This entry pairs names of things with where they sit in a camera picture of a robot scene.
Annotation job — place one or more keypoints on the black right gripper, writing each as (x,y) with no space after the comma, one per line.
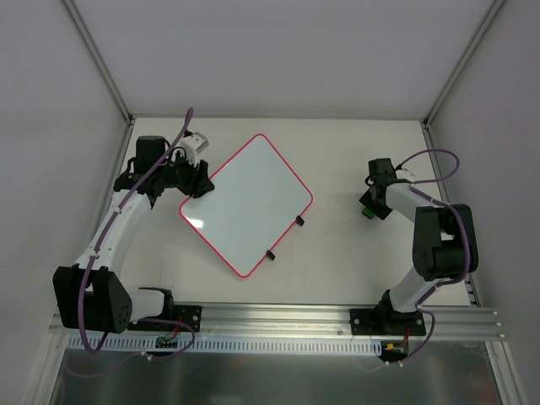
(375,204)

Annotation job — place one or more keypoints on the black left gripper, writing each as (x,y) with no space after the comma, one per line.
(196,180)

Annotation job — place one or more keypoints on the green bone shaped eraser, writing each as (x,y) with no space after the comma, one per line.
(368,213)

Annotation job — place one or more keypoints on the pink framed whiteboard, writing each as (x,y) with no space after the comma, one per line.
(256,198)

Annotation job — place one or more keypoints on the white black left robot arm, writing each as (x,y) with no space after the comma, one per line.
(90,291)

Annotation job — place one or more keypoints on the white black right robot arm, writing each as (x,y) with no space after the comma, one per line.
(444,251)

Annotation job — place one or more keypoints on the black whiteboard stand clip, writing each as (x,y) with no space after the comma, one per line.
(270,254)

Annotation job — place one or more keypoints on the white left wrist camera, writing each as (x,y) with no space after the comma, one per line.
(193,144)

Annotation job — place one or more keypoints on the aluminium mounting rail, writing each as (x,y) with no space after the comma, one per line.
(470,323)

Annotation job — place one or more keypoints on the white slotted cable duct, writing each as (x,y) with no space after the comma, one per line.
(245,345)

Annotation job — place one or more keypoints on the aluminium corner frame post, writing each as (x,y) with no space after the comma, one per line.
(474,42)

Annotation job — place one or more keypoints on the left aluminium corner post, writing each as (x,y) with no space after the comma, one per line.
(90,45)

